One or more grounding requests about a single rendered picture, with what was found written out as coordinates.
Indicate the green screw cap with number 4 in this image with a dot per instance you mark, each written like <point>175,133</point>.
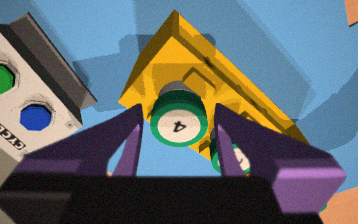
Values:
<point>179,118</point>

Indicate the blue flat mat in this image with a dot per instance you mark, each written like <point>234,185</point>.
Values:
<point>302,54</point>

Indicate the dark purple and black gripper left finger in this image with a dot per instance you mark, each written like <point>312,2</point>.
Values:
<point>88,152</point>

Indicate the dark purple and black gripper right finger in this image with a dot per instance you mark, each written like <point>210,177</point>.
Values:
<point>303,177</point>

